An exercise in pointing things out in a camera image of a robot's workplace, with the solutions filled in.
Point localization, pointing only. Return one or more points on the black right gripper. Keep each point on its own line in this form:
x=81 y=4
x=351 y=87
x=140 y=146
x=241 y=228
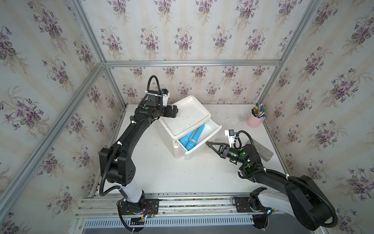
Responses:
x=226 y=150

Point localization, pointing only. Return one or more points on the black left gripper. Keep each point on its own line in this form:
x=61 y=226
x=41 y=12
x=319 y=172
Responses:
x=174 y=110

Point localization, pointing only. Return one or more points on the white top drawer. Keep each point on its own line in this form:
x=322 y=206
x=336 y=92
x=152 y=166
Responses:
x=209 y=133

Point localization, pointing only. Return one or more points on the blue toy microphone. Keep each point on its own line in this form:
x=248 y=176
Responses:
x=194 y=138
x=184 y=140

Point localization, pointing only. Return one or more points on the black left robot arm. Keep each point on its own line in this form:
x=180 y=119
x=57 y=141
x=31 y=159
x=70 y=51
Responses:
x=116 y=165

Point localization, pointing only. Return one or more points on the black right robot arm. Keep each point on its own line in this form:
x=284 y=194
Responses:
x=309 y=204

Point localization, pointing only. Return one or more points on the white plastic drawer cabinet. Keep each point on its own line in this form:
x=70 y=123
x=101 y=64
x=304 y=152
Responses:
x=191 y=115

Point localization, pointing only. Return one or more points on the pink metal pen bucket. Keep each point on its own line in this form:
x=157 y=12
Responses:
x=254 y=122

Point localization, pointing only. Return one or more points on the grey stone slab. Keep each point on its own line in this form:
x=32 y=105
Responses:
x=264 y=153

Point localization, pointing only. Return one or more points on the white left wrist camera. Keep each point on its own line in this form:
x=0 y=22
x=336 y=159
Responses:
x=165 y=97

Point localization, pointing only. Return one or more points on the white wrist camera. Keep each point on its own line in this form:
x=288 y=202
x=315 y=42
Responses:
x=231 y=135
x=165 y=97

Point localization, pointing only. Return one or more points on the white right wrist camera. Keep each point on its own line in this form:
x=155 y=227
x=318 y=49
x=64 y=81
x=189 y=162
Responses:
x=231 y=135

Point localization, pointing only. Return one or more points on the aluminium mounting rail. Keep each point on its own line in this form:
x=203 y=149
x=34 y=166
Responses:
x=184 y=204

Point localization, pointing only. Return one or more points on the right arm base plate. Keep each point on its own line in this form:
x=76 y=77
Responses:
x=250 y=204

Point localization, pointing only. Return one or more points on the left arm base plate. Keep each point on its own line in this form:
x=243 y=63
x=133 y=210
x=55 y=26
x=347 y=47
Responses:
x=143 y=207

